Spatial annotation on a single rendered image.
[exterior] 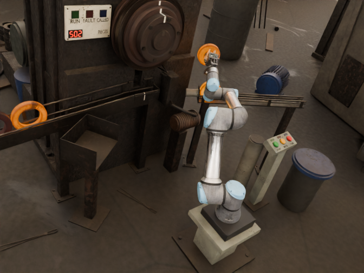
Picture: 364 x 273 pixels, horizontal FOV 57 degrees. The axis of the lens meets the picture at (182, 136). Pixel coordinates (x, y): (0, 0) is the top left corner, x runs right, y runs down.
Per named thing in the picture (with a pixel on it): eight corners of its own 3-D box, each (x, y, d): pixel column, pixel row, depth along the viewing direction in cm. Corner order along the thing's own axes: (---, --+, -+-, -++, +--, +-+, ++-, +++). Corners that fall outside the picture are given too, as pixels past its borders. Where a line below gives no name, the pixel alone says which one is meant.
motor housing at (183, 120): (158, 165, 274) (169, 111, 242) (179, 157, 287) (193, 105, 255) (168, 175, 267) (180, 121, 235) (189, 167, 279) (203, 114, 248)
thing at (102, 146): (62, 227, 212) (59, 138, 169) (84, 199, 232) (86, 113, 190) (91, 239, 209) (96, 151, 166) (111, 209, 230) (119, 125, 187)
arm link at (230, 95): (255, 115, 178) (237, 84, 221) (235, 114, 176) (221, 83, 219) (251, 135, 183) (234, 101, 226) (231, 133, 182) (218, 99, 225)
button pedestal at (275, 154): (236, 199, 261) (263, 137, 224) (256, 188, 275) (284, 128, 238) (251, 213, 252) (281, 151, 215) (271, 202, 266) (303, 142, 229)
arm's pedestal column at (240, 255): (254, 259, 220) (268, 235, 205) (208, 288, 198) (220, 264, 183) (215, 215, 244) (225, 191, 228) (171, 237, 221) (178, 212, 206)
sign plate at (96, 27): (64, 39, 182) (64, 5, 171) (108, 35, 197) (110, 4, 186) (66, 40, 180) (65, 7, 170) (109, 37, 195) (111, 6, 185)
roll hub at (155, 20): (133, 62, 195) (138, 13, 179) (171, 56, 211) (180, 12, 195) (138, 66, 192) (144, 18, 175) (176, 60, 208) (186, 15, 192)
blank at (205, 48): (200, 41, 225) (201, 44, 222) (221, 44, 228) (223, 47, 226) (194, 62, 234) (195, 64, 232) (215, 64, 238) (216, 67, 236)
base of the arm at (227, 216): (245, 216, 199) (249, 205, 193) (227, 227, 191) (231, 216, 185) (227, 199, 208) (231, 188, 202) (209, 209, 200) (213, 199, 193)
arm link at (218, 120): (224, 208, 184) (235, 108, 178) (197, 206, 182) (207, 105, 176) (220, 201, 195) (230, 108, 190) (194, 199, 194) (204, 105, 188)
